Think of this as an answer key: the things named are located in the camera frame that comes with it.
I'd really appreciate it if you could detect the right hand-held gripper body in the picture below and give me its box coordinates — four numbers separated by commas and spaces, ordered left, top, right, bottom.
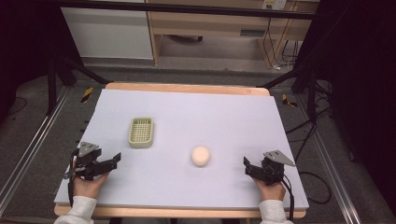
261, 149, 297, 187

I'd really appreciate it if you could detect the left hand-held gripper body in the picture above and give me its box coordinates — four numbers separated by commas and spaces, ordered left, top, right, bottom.
72, 141, 104, 182

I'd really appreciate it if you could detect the person's right hand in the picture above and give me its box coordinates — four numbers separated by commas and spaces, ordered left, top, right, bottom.
253, 176, 287, 203

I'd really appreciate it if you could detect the person's left hand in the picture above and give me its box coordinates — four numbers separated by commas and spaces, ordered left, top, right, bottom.
73, 172, 110, 200

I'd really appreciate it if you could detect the pale green soap dish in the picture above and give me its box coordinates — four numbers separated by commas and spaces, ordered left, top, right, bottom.
127, 116, 155, 149

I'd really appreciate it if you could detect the round cream soap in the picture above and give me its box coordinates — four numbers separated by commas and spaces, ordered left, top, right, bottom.
190, 145, 211, 168

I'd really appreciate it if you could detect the light purple foam mat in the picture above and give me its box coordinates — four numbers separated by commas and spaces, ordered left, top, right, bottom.
53, 88, 310, 210

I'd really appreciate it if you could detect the yellow black floor tape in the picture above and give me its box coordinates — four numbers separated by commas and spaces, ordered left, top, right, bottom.
281, 93, 298, 109
80, 86, 94, 104

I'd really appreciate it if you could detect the black metal stand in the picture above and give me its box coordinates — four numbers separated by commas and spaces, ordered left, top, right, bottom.
46, 55, 112, 117
257, 63, 321, 124

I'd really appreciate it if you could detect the wooden table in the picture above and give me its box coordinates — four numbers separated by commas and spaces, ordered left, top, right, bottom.
53, 81, 308, 219

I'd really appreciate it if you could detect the black curtain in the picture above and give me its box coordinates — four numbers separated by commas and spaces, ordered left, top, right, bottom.
295, 0, 396, 216
0, 0, 82, 119

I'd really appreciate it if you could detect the white cabinet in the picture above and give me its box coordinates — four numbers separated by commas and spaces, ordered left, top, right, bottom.
60, 7, 154, 61

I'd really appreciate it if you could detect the wooden desk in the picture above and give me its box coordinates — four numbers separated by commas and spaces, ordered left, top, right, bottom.
145, 0, 320, 69

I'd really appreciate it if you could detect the white power strip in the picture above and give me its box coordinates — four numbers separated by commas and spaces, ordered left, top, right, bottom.
262, 0, 287, 10

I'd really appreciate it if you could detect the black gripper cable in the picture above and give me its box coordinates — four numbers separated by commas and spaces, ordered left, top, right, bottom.
280, 173, 296, 222
64, 148, 79, 208

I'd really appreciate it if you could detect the black floor cable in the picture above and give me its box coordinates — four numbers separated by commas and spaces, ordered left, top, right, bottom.
298, 171, 332, 205

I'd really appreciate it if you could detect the metal floor rail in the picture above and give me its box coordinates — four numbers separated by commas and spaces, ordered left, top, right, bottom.
294, 92, 363, 224
0, 86, 72, 217

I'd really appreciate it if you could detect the bundle of desk cables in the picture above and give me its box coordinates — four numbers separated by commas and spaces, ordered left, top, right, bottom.
262, 17, 301, 69

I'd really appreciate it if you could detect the black frame bar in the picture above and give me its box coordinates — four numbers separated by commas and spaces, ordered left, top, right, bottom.
55, 0, 316, 21

